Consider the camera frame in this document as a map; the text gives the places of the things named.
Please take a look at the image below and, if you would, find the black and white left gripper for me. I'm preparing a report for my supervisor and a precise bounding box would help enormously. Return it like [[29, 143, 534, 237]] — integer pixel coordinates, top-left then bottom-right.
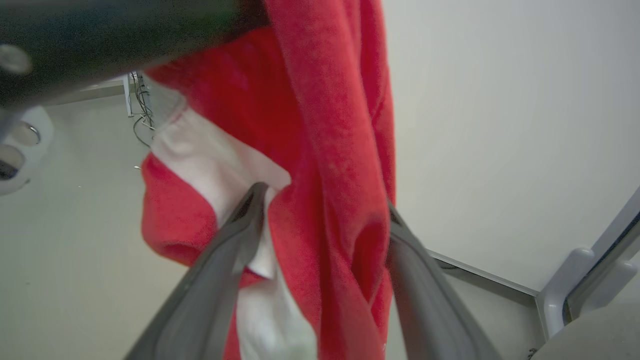
[[0, 0, 271, 196]]

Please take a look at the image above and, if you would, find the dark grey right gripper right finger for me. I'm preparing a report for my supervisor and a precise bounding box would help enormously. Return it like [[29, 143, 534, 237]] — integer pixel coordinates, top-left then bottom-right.
[[385, 202, 502, 360]]

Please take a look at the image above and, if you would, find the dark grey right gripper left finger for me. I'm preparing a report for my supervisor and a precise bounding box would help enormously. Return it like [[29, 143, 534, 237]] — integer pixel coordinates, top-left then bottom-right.
[[124, 182, 269, 360]]

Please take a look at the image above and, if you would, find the red and white garment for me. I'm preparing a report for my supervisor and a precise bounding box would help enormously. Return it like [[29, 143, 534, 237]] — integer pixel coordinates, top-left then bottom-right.
[[141, 0, 397, 360]]

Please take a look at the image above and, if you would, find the white table leg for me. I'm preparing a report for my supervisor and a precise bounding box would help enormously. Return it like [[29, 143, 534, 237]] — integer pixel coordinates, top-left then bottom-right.
[[122, 75, 134, 118]]

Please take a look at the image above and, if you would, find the large white partition panel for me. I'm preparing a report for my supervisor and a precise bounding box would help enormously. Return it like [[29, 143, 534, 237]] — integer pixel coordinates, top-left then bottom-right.
[[382, 0, 640, 297]]

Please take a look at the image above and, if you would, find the narrow white partition panel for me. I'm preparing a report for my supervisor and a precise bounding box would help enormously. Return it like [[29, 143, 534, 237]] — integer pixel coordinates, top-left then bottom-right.
[[590, 186, 640, 261]]

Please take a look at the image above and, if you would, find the black cable bundle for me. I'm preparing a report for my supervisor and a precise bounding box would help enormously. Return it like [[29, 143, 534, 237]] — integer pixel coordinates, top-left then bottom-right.
[[130, 71, 157, 149]]

